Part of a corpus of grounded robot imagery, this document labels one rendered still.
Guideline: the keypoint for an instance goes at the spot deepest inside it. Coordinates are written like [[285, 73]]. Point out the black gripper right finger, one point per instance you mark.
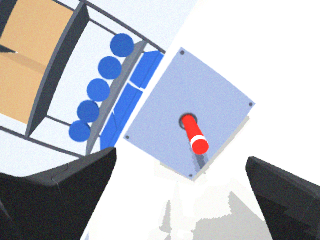
[[290, 204]]

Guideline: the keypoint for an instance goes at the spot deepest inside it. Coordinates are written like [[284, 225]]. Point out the blue-grey sloped panel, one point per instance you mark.
[[188, 87]]

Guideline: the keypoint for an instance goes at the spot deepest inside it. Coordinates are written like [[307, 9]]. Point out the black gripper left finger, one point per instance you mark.
[[56, 204]]

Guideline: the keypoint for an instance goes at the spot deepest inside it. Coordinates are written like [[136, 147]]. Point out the red peg with white band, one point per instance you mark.
[[196, 138]]

